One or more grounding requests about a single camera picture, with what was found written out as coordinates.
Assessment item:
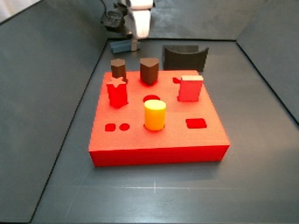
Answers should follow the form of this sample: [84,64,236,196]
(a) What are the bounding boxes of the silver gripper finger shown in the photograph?
[130,37,138,52]

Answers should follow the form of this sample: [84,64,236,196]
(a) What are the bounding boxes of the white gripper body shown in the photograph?
[122,0,154,39]

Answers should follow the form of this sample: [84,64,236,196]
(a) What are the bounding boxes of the blue arch block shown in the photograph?
[109,40,130,53]

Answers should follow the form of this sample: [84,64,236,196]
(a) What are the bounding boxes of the black curved fixture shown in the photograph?
[162,45,209,72]

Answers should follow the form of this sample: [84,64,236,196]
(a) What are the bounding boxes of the red peg board base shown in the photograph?
[88,70,229,166]

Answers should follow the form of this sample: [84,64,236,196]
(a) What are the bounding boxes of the brown rounded triangular peg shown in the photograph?
[140,58,158,86]

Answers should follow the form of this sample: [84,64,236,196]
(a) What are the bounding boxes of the brown hexagonal peg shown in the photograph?
[110,59,126,78]

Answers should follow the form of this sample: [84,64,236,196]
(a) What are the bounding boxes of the red star peg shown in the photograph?
[106,77,128,109]

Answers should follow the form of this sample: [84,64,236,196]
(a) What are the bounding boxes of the red rectangular block peg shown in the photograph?
[177,75,203,102]

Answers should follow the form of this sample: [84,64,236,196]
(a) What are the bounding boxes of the yellow cylinder peg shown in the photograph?
[144,100,165,131]

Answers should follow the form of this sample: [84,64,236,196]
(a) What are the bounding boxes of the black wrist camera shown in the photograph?
[100,11,125,32]

